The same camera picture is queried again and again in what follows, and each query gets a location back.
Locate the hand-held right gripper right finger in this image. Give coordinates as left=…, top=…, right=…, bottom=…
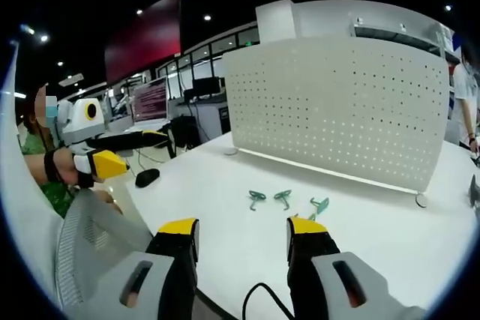
left=286, top=216, right=427, bottom=320

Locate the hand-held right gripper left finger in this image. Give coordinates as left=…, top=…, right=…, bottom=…
left=73, top=217, right=200, bottom=320

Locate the teal hook assembly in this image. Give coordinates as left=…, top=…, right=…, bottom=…
left=247, top=190, right=266, bottom=212
left=273, top=188, right=293, bottom=211
left=299, top=196, right=331, bottom=221

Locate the white perforated mounting plate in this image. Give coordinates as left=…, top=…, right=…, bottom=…
left=222, top=34, right=450, bottom=208

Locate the person's left hand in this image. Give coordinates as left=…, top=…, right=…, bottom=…
left=43, top=147, right=95, bottom=189

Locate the black computer mouse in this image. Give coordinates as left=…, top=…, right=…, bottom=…
left=134, top=168, right=161, bottom=188

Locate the monitor with text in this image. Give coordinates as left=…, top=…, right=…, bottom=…
left=130, top=77, right=170, bottom=124

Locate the black office chair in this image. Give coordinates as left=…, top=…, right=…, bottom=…
left=169, top=115, right=203, bottom=159

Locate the grey mesh office chair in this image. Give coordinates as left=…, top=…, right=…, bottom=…
left=54, top=187, right=153, bottom=308

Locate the black monitor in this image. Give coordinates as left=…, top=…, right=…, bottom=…
left=192, top=76, right=222, bottom=98

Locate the white curved panel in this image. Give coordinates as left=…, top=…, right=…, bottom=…
left=0, top=40, right=63, bottom=310

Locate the white partition panel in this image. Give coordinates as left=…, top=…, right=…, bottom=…
left=255, top=0, right=451, bottom=59

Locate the black cable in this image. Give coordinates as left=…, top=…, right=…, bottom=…
left=242, top=282, right=297, bottom=320

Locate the large red wall screen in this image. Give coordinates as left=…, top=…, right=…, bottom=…
left=103, top=0, right=182, bottom=84

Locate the white wall shelf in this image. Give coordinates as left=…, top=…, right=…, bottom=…
left=349, top=16, right=453, bottom=59

